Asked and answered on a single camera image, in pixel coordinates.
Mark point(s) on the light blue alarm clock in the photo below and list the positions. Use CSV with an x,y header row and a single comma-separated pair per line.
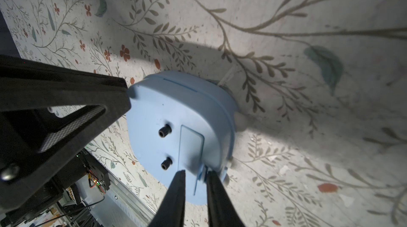
x,y
160,104

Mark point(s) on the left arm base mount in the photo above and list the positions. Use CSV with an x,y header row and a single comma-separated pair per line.
x,y
84,164

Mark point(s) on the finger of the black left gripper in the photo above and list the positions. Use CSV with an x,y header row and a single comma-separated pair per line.
x,y
48,114

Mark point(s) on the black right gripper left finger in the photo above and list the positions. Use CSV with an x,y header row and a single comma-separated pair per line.
x,y
172,209

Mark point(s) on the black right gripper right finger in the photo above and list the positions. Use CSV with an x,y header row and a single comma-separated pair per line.
x,y
221,212

